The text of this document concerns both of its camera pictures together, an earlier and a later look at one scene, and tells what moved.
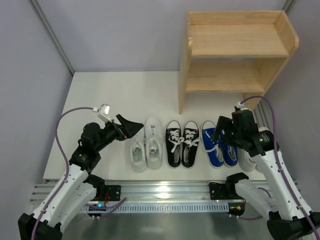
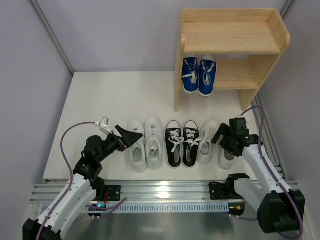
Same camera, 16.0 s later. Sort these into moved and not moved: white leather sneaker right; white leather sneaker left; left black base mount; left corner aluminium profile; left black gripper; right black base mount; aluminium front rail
Moved: left black gripper
Not moved: aluminium front rail; white leather sneaker right; right black base mount; left black base mount; left corner aluminium profile; white leather sneaker left
